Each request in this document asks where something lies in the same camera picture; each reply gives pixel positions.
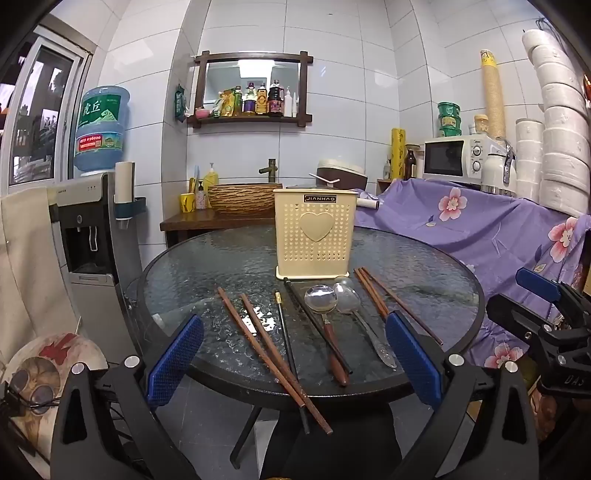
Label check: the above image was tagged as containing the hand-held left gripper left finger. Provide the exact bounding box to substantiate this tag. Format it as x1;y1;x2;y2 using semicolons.
50;315;205;480

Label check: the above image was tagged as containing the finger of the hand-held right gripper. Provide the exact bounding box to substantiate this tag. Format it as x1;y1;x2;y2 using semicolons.
515;267;591;324
486;292;570;352

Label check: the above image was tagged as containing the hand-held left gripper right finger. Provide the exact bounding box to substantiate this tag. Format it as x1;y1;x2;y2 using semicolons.
385;311;539;480

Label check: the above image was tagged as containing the brown chopsticks pair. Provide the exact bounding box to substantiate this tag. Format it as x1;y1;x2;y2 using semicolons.
359;268;393;316

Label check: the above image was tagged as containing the brown wooden chopstick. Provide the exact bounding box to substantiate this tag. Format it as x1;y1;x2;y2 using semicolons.
240;294;333;436
353;270;389;321
217;287;306;408
366;268;444;347

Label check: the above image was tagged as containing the black chopstick gold tip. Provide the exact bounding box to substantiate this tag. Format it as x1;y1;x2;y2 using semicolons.
274;291;310;435

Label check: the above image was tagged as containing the cream plastic utensil holder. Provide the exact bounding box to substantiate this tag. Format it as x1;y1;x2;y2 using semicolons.
273;187;358;281

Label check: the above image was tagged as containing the purple floral cloth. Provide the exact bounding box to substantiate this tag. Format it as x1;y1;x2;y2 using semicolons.
353;178;591;370

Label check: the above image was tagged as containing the all-metal spoon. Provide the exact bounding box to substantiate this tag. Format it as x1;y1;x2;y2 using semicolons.
332;281;398;370

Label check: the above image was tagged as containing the white kettle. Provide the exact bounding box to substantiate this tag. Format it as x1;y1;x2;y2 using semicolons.
480;143;518;197

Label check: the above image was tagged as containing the round printed board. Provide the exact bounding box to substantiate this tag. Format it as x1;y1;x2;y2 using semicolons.
0;332;109;480

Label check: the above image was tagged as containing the stack of small white tubs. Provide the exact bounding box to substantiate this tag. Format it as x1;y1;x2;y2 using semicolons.
515;117;546;201

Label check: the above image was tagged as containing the wooden washstand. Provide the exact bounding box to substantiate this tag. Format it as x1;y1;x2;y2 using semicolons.
160;210;278;247

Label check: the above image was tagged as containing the stack of white bowls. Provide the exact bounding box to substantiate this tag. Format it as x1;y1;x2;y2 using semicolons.
522;28;591;217

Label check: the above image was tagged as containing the white microwave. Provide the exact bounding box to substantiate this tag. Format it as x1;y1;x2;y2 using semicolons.
422;135;506;182

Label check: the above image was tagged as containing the beige cloth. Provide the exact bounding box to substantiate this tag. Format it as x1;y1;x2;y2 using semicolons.
0;187;79;365

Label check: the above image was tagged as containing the woven pattern wash basin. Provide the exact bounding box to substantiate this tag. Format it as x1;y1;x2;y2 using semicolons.
207;183;278;215

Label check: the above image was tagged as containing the paper cup dispenser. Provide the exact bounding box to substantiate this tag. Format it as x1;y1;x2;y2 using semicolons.
113;161;147;232

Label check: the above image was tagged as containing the yellow soap pump bottle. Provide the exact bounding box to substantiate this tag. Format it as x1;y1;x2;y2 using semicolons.
203;162;220;197

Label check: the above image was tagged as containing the grey water dispenser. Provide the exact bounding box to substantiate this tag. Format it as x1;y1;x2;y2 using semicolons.
46;172;146;361

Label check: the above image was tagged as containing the yellow roll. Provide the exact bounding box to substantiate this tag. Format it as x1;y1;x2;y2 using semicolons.
392;128;407;181

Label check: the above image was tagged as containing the tall stack of paper cups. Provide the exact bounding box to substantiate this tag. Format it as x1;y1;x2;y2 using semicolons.
480;49;508;139

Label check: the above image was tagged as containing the brown white rice cooker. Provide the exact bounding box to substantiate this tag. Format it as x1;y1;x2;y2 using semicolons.
316;159;369;191

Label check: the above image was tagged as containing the blue water jug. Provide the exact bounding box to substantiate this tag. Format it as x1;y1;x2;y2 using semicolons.
74;85;131;178

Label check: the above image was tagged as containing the green hanging packet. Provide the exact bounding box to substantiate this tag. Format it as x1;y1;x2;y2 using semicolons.
174;83;189;123

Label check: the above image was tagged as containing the window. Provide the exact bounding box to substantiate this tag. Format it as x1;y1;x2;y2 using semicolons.
0;25;95;185

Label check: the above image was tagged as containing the dark soy sauce bottle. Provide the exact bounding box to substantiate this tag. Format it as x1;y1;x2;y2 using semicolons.
268;80;284;116

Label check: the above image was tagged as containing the wooden framed mirror shelf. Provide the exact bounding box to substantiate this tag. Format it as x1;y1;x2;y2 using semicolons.
187;51;315;127

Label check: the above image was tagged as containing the metal spoon wooden handle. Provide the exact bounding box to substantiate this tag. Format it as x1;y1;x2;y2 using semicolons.
304;284;350;387

